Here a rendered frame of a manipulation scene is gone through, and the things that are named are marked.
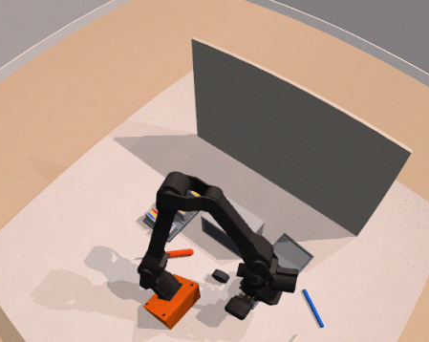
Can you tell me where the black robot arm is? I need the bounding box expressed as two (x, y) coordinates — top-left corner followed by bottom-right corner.
(137, 171), (299, 306)

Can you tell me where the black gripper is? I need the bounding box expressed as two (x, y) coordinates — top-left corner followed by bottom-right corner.
(225, 278), (261, 320)

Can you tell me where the dark grey panel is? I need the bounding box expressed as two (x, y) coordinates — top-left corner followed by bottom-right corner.
(191, 36), (413, 237)

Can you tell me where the blue thin rod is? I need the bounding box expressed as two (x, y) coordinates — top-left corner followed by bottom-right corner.
(303, 289), (324, 328)

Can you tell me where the orange cylinder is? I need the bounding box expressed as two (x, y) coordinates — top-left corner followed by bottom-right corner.
(137, 249), (194, 259)

